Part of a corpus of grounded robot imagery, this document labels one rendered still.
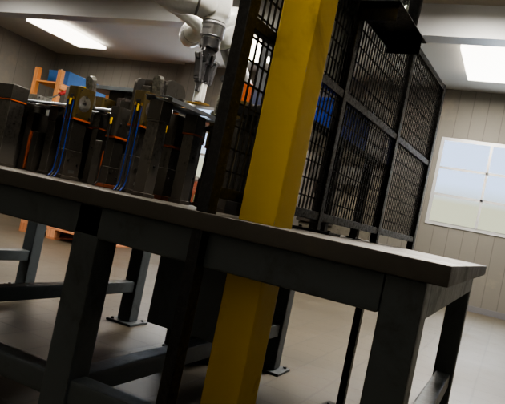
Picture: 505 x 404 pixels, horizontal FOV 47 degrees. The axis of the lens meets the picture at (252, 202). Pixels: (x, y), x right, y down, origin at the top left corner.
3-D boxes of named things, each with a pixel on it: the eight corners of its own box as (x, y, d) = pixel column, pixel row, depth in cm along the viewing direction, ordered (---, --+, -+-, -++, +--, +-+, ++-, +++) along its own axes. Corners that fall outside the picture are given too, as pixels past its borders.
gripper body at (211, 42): (208, 42, 217) (204, 66, 217) (196, 34, 210) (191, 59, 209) (225, 42, 213) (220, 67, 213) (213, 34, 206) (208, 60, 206)
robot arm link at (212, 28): (197, 18, 210) (194, 34, 210) (217, 18, 205) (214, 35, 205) (211, 28, 218) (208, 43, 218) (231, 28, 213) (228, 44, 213)
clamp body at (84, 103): (42, 175, 210) (62, 82, 211) (66, 179, 221) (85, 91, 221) (54, 178, 207) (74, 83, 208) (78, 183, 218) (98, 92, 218)
